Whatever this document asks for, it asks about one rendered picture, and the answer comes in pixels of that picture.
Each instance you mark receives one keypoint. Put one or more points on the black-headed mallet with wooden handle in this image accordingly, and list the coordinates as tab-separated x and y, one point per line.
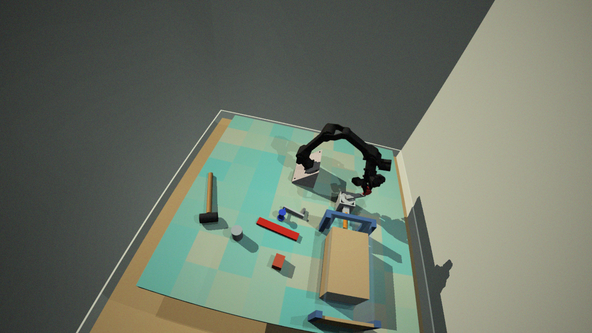
209	216

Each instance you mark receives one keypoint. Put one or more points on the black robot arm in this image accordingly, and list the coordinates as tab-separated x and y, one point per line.
370	153

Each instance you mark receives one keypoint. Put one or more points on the dark grey cylinder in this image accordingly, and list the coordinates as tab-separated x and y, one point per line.
237	233

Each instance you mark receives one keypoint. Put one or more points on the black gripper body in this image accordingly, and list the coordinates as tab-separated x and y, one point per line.
359	182

